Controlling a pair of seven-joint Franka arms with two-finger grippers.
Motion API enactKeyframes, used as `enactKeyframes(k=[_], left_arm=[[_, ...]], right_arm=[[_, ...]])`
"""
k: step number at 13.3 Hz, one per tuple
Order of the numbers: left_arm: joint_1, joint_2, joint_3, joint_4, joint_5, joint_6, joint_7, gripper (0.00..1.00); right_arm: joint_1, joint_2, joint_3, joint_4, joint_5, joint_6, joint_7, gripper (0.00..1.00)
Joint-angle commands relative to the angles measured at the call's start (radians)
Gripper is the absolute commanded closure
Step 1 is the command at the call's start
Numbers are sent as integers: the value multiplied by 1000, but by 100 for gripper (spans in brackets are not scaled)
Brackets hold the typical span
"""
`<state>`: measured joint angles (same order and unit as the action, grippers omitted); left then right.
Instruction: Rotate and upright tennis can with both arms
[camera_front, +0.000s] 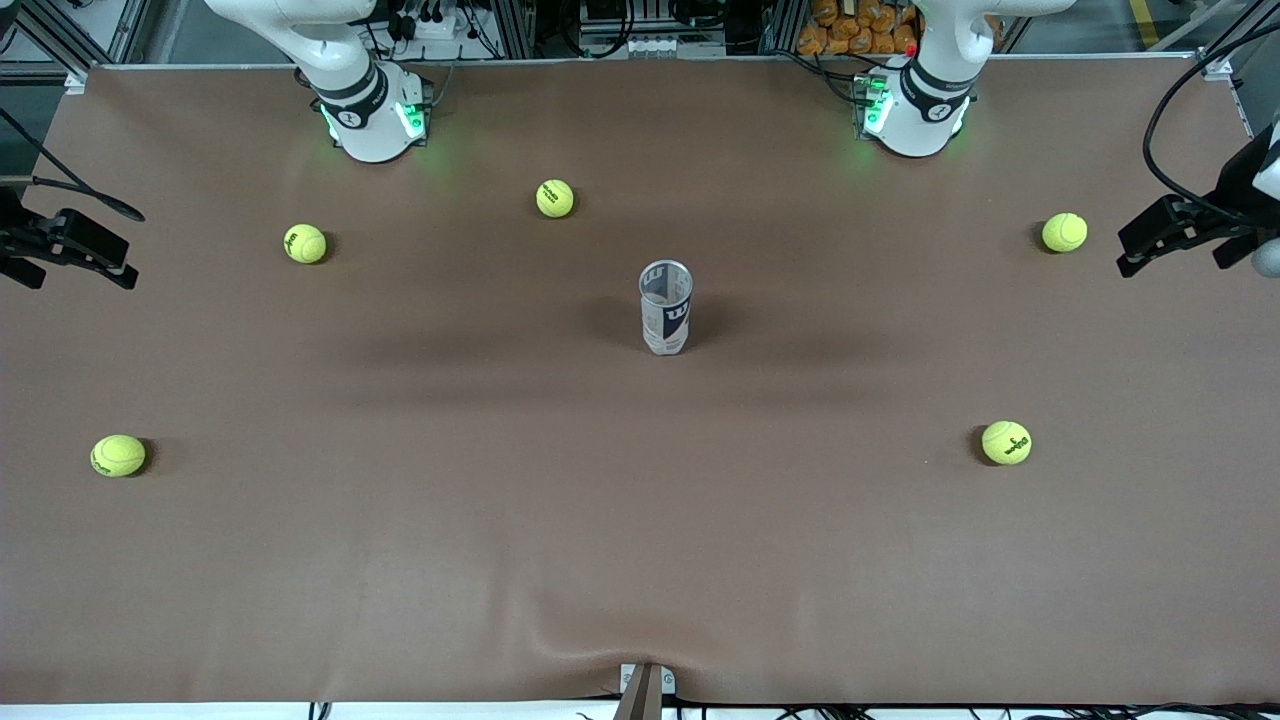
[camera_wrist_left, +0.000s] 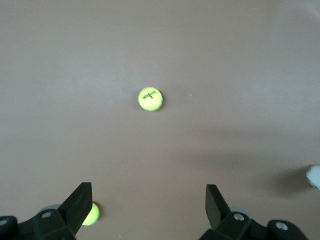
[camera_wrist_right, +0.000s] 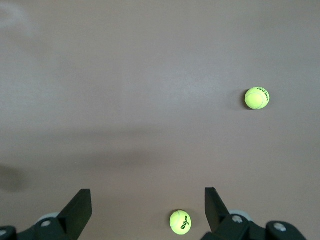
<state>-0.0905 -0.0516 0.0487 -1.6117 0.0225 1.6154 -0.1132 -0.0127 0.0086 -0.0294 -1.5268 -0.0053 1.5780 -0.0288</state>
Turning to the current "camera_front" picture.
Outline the clear tennis ball can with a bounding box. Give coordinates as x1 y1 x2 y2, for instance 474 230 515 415
639 260 694 357

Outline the orange packets pile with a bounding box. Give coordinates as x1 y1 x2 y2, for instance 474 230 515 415
797 0 921 56

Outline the white power strip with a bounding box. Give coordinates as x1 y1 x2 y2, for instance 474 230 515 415
385 0 471 46

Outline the white connector block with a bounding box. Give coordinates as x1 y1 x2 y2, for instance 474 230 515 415
580 30 726 59

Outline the brown table mat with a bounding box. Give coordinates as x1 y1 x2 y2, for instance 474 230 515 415
0 60 1280 706

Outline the aluminium frame profile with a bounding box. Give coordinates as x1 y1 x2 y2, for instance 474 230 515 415
0 0 151 76
760 0 806 53
1195 0 1280 81
492 0 538 59

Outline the grey metal clamp bracket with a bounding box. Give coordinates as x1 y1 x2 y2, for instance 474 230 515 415
612 662 677 720

